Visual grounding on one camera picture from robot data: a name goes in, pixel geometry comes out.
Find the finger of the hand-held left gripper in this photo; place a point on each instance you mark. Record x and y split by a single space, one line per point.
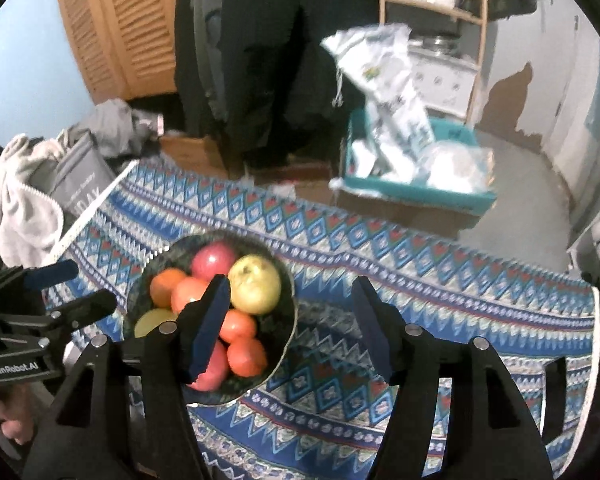
87 307
52 272

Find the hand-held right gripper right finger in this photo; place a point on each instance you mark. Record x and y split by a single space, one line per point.
375 325

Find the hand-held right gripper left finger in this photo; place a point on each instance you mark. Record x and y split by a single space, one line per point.
207 330

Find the orange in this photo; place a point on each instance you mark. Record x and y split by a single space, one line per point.
247 357
165 287
190 295
237 325

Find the red apple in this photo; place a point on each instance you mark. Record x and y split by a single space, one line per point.
215 372
212 260

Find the yellow-green pear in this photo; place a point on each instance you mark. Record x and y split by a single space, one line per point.
152 322
255 285

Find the dark glass bowl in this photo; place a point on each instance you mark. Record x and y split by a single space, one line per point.
280 320

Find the person's left hand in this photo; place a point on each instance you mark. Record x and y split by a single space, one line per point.
12 412

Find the blue patterned tablecloth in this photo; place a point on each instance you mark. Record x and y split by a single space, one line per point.
380 260

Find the white cloth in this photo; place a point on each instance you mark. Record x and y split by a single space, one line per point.
20 200

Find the grey storage bag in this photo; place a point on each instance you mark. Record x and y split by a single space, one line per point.
80 180

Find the large cardboard box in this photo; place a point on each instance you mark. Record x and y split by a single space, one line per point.
405 215

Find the teal box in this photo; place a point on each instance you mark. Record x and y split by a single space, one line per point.
430 197

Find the grey clothes pile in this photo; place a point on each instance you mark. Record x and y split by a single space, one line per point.
110 125

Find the flat cardboard box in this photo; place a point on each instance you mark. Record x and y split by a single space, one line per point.
300 180

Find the wooden drawer box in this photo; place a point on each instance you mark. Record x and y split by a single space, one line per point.
195 152

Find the clear plastic bag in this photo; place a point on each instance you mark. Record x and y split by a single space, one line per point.
460 167

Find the shoe rack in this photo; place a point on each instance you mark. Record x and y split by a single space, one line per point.
587 245

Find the white printed bag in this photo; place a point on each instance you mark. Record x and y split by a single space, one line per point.
385 85

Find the white patterned storage box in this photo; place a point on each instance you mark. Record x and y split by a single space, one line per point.
445 82

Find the wooden louvered closet door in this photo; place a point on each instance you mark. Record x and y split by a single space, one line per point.
120 25

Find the black hanging coat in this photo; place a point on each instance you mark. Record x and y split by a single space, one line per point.
280 60

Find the grey hanging jacket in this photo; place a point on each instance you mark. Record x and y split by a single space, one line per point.
210 35

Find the metal pot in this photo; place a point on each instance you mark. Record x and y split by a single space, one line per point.
432 45

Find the wooden shelf rack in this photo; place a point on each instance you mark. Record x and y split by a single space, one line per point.
480 35

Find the white door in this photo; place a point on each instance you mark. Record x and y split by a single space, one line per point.
575 85

